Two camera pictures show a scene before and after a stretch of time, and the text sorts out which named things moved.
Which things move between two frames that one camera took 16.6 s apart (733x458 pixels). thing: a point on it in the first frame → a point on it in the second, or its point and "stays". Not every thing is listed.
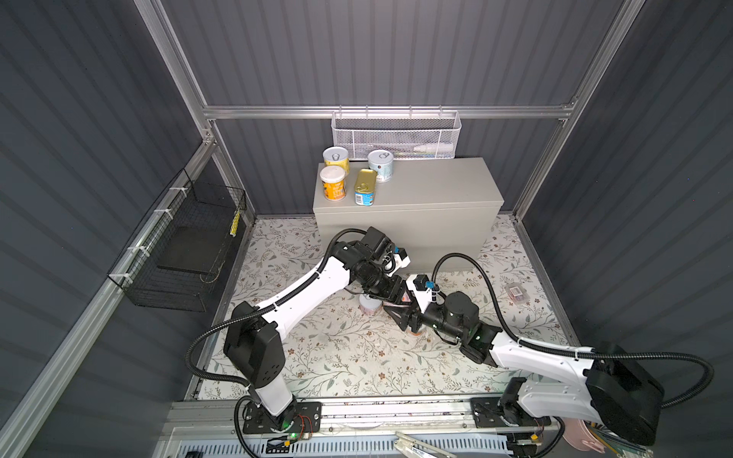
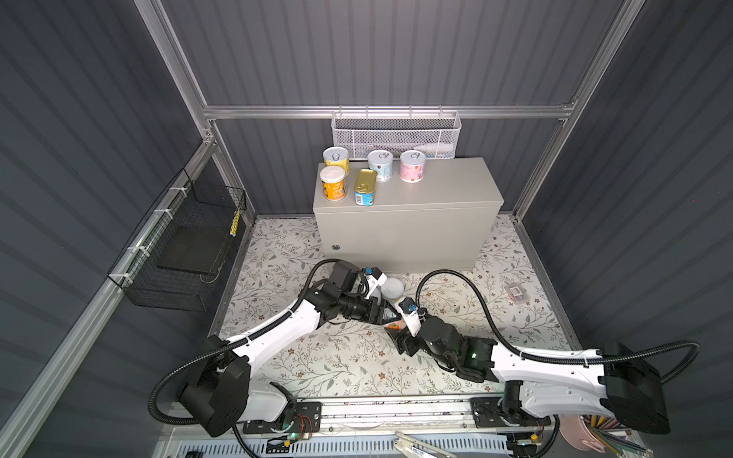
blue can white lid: x=382 y=162 stays
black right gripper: x=407 y=316 → x=402 y=338
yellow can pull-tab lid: x=337 y=156 stays
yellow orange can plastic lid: x=333 y=178 stays
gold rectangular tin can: x=365 y=187 stays
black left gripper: x=391 y=293 → x=378 y=317
